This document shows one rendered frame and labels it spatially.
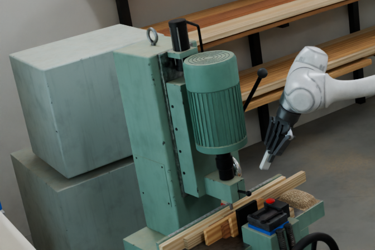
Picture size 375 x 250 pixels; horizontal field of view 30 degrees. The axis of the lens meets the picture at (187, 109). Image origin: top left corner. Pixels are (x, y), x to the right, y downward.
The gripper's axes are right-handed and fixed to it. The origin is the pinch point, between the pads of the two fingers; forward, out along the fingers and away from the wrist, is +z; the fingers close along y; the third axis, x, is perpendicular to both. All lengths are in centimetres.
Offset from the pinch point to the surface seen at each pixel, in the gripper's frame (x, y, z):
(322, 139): -215, 192, 100
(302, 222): -20.2, -7.7, 20.1
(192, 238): 18.7, -2.9, 30.9
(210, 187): 9.1, 10.7, 19.7
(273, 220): 2.7, -17.4, 11.6
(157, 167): 21.9, 27.5, 23.6
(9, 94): 18, 218, 102
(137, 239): 19, 27, 56
